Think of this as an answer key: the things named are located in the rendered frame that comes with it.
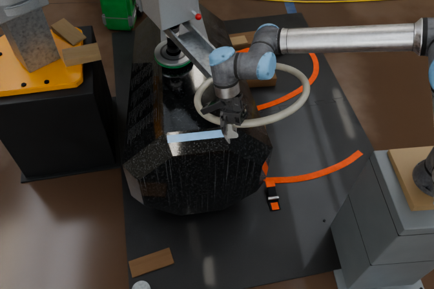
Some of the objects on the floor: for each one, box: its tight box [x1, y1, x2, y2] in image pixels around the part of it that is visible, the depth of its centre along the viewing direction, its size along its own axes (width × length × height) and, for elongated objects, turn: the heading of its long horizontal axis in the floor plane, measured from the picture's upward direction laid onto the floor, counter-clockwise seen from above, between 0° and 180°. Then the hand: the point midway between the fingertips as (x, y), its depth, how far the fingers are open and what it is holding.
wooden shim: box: [129, 248, 174, 278], centre depth 239 cm, size 25×10×2 cm, turn 109°
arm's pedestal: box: [323, 150, 434, 289], centre depth 214 cm, size 50×50×85 cm
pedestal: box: [0, 25, 121, 183], centre depth 266 cm, size 66×66×74 cm
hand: (230, 135), depth 159 cm, fingers closed on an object, 5 cm apart
